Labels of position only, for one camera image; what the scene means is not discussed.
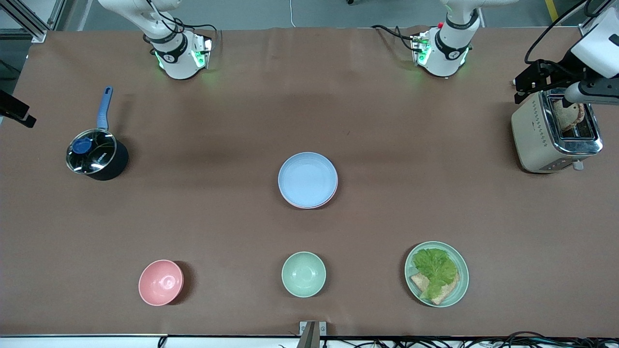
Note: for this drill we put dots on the brown table cover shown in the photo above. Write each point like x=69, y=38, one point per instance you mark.
x=309, y=96

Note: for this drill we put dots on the pink plate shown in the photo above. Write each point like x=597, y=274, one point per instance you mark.
x=312, y=208

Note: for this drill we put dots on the small green bowl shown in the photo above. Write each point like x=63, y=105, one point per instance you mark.
x=303, y=274

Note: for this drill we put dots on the blue plate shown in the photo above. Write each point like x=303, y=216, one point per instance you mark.
x=307, y=179

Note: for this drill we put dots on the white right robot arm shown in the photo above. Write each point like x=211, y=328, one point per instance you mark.
x=176, y=60

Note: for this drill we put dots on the toast slice in toaster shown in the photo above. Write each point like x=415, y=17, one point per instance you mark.
x=567, y=118

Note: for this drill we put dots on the brown bread slice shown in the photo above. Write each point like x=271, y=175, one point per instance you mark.
x=447, y=292

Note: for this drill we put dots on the green plate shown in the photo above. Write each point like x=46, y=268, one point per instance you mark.
x=462, y=290

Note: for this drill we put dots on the small pink bowl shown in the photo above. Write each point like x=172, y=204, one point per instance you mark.
x=160, y=282

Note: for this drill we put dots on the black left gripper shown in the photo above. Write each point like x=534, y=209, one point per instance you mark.
x=565, y=66

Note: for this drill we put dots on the metal table bracket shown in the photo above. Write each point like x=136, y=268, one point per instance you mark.
x=313, y=333

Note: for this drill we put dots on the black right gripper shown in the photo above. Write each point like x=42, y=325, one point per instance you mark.
x=10, y=107

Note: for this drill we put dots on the beige chrome toaster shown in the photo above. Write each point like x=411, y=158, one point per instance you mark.
x=537, y=140

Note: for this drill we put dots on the glass lid with blue knob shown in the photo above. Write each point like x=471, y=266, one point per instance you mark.
x=92, y=151

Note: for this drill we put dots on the green lettuce leaf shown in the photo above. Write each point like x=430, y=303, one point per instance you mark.
x=435, y=268

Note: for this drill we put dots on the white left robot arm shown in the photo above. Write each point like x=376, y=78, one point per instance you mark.
x=447, y=48

